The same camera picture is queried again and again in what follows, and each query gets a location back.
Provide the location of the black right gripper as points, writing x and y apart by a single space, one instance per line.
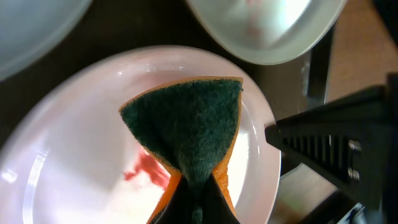
351 142

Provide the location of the cream plate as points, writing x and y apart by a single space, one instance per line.
267 32

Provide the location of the pink plate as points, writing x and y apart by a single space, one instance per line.
66 161

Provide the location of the grey plate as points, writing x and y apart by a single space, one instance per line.
32 28

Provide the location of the orange green sponge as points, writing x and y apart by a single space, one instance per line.
190 127

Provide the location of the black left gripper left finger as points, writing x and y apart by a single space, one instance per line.
183 207

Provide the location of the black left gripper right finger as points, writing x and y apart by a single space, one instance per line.
215 208

